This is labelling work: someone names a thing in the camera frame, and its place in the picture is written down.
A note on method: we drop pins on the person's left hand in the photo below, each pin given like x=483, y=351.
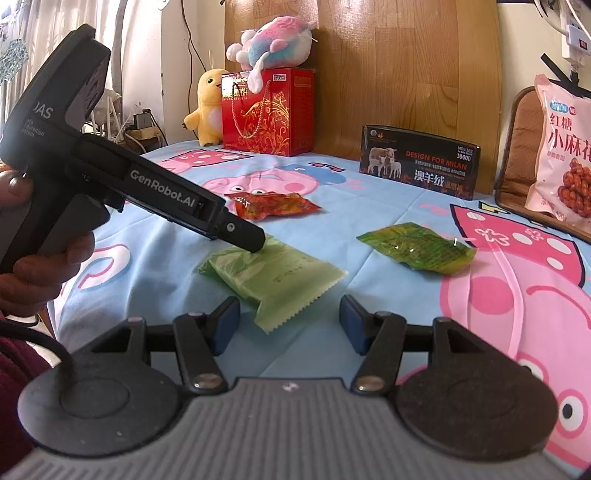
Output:
x=41, y=281

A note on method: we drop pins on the brown seat cushion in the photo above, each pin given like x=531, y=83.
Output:
x=515, y=175

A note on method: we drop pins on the yellow plush toy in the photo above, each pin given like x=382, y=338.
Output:
x=210, y=110

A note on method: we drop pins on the printed cartoon pig blanket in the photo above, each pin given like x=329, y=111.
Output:
x=392, y=304

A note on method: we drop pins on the green pastry packet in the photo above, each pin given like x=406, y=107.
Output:
x=272, y=277

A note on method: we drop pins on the wooden headboard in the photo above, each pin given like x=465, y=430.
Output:
x=392, y=69

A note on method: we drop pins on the red snack packet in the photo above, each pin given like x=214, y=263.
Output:
x=272, y=205

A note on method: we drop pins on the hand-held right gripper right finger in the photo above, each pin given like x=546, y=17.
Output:
x=353, y=323

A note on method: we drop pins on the red gift bag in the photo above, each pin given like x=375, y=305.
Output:
x=277, y=120

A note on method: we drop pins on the green translucent snack packet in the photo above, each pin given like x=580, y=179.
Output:
x=415, y=247

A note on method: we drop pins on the black cardboard box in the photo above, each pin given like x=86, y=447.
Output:
x=420, y=161

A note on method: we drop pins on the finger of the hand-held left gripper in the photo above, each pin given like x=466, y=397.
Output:
x=242, y=233

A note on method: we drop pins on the large pink snack bag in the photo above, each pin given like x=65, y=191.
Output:
x=563, y=161

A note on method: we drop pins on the pastel plush toy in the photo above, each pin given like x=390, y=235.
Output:
x=277, y=41

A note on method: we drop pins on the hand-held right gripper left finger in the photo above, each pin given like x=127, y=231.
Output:
x=226, y=323

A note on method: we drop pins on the black tape strips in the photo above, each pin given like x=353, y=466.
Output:
x=561, y=67

